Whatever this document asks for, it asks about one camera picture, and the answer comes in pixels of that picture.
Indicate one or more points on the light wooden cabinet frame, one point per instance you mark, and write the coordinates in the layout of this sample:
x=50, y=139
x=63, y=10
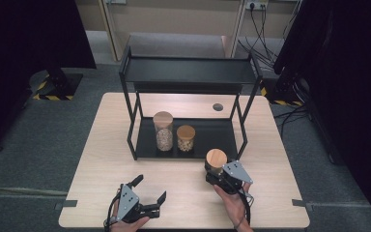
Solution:
x=174, y=16

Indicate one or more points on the white wall power outlet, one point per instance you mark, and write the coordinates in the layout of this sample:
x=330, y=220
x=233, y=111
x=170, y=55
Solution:
x=256, y=4

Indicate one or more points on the person's left hand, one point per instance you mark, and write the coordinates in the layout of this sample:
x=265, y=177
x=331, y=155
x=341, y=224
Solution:
x=124, y=227

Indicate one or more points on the black hazard-striped stand base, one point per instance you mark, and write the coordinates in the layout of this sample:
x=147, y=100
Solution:
x=61, y=85
x=286, y=92

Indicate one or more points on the tall glass jar wooden lid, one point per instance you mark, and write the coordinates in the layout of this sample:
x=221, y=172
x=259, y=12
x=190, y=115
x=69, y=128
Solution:
x=163, y=129

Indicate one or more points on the glass jar green contents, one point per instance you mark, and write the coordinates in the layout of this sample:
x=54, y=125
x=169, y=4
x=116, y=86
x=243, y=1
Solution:
x=216, y=158

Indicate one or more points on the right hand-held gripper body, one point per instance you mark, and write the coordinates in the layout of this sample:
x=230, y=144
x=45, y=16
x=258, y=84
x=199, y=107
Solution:
x=236, y=172

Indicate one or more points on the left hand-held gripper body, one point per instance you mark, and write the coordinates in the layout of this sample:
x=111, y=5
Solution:
x=127, y=201

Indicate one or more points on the short glass jar pale contents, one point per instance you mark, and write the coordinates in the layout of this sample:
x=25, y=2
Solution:
x=185, y=137

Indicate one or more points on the black curtain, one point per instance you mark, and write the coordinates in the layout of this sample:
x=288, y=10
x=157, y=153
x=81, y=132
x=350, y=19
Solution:
x=351, y=80
x=19, y=48

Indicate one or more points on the person's right hand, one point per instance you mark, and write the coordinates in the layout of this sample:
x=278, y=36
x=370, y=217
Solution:
x=235, y=206

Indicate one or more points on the grey tape piece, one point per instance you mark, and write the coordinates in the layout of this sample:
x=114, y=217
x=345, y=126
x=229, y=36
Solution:
x=67, y=204
x=300, y=203

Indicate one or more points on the black two-tier metal rack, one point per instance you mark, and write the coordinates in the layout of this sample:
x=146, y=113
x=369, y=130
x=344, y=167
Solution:
x=206, y=69

